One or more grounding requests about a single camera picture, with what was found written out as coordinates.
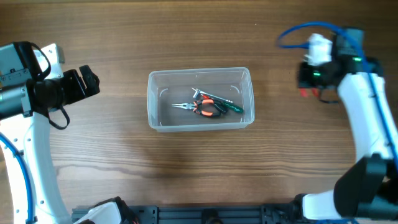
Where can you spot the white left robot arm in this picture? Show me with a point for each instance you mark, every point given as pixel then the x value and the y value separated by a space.
pixel 33 85

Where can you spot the clear plastic container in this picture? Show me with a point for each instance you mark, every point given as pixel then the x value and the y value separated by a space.
pixel 175 86

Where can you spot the small silver wrench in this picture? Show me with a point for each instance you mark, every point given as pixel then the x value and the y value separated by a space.
pixel 201 92

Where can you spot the green handled screwdriver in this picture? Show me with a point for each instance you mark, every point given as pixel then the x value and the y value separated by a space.
pixel 232 106

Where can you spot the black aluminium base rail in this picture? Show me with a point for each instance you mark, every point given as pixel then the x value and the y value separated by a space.
pixel 280 213

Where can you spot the black orange screwdriver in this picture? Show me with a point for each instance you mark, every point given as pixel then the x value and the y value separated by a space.
pixel 217 103

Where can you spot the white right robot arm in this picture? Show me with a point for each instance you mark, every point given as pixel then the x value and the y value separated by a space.
pixel 369 188

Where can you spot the orange black pliers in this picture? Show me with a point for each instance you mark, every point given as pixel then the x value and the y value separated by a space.
pixel 197 108

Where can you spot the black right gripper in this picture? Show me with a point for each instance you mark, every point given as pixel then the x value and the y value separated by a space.
pixel 306 77

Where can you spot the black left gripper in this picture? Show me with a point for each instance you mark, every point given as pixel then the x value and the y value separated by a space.
pixel 79 90

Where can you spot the red handled cutters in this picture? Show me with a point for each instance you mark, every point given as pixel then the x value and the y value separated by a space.
pixel 304 92

